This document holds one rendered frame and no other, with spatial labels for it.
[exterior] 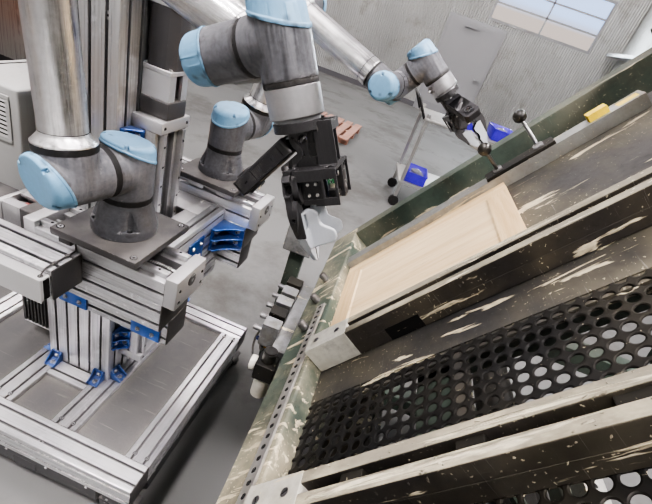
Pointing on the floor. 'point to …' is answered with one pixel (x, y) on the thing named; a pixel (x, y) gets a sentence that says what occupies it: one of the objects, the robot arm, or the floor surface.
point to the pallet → (346, 130)
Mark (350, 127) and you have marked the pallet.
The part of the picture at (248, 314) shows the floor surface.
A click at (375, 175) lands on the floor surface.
